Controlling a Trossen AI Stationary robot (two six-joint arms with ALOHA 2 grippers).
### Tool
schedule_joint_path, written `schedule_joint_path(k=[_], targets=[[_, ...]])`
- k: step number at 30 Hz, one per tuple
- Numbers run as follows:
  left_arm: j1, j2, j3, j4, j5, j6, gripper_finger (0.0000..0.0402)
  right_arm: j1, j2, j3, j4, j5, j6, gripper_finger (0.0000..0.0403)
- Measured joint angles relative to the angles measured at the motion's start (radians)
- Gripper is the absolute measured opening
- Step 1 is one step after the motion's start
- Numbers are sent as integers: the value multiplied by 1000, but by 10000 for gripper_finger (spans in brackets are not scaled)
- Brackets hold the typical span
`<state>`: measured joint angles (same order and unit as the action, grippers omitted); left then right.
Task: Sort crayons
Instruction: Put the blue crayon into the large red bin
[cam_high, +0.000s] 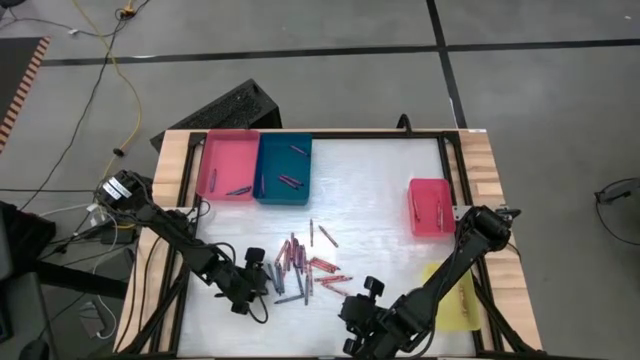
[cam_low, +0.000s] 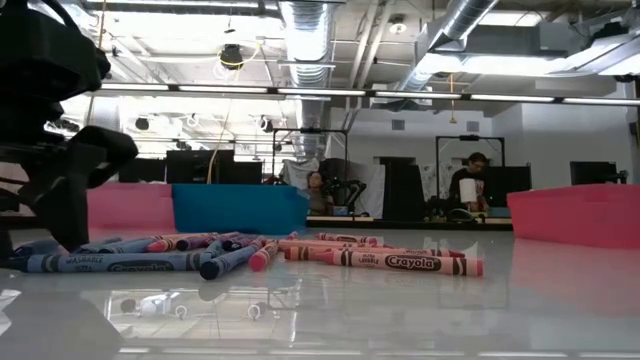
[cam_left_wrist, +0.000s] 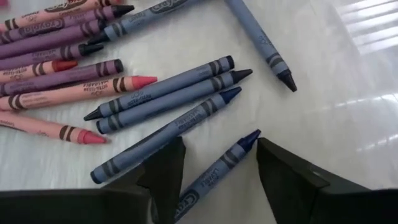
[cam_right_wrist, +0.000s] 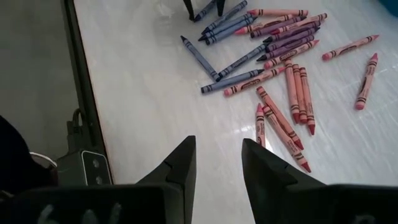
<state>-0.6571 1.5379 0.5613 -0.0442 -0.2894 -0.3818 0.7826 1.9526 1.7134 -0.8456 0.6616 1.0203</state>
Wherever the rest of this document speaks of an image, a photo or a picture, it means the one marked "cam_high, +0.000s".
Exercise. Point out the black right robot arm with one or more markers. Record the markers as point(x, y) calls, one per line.
point(450, 270)

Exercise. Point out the grey floor device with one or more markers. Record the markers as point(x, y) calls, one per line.
point(620, 191)

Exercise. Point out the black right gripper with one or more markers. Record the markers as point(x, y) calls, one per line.
point(372, 320)

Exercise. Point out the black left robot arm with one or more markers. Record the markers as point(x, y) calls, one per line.
point(175, 240)

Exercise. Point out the blue plastic bin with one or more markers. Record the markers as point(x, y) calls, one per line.
point(280, 160)

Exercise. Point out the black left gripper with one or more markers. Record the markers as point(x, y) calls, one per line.
point(247, 282)

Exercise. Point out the purple crayon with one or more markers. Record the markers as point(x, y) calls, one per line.
point(298, 150)
point(262, 185)
point(287, 182)
point(292, 179)

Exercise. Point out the small red plastic bin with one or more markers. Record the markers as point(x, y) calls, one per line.
point(427, 200)

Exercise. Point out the black metal table frame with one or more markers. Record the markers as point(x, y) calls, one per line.
point(380, 135)

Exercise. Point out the yellow plastic bin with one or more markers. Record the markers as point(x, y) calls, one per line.
point(465, 320)

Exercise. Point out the large pink plastic bin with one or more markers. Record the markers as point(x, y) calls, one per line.
point(230, 155)

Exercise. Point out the black floor beam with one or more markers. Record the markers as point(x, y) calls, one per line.
point(80, 280)

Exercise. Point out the grey power adapter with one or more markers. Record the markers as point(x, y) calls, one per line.
point(92, 317)

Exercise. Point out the black mat orange striped edge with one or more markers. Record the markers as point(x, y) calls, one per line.
point(15, 65)

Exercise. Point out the dark fabric bundle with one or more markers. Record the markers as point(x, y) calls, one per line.
point(25, 235)

